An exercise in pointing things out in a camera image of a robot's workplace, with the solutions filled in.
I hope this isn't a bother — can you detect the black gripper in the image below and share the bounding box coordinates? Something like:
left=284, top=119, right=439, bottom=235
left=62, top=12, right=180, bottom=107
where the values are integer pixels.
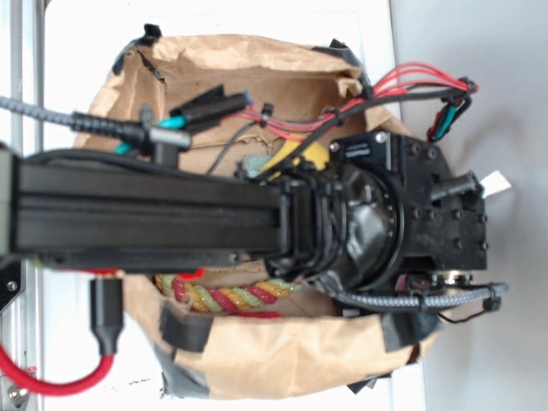
left=331, top=131, right=488, bottom=274

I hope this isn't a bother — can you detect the multicolored twisted rope toy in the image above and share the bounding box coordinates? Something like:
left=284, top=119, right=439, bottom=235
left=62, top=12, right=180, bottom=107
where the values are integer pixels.
left=153, top=274, right=303, bottom=314

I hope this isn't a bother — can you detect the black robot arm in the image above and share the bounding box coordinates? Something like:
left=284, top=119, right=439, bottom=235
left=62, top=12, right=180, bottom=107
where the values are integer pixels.
left=1, top=131, right=488, bottom=294

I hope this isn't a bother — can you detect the yellow sponge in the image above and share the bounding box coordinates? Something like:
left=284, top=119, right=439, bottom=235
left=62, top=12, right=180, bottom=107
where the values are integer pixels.
left=258, top=134, right=330, bottom=181

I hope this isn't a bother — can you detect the light blue cloth rag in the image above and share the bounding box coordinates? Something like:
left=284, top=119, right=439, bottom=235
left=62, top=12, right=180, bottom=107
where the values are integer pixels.
left=242, top=154, right=272, bottom=178

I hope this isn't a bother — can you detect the brown paper bag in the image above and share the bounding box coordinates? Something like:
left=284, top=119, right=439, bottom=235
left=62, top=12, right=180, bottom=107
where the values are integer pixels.
left=90, top=34, right=441, bottom=400

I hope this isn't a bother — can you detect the red crumpled paper ball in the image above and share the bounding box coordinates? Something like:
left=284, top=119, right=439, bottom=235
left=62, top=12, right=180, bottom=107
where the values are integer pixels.
left=235, top=312, right=283, bottom=319

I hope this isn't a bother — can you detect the red wire bundle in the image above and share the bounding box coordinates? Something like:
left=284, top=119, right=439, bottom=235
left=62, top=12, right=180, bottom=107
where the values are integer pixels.
left=239, top=62, right=480, bottom=145

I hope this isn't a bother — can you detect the grey braided cable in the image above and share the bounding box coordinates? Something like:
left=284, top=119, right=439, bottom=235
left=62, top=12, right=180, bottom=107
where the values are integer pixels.
left=0, top=94, right=192, bottom=151

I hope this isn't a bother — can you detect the red braided cable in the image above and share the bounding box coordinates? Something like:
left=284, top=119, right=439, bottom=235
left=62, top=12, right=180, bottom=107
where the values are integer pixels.
left=0, top=267, right=206, bottom=394

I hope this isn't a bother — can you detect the black metal bracket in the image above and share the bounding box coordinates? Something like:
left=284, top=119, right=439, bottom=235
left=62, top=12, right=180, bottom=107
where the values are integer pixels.
left=0, top=261, right=22, bottom=312

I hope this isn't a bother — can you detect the aluminium frame rail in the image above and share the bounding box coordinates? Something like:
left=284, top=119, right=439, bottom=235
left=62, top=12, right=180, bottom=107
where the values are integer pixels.
left=0, top=0, right=46, bottom=411

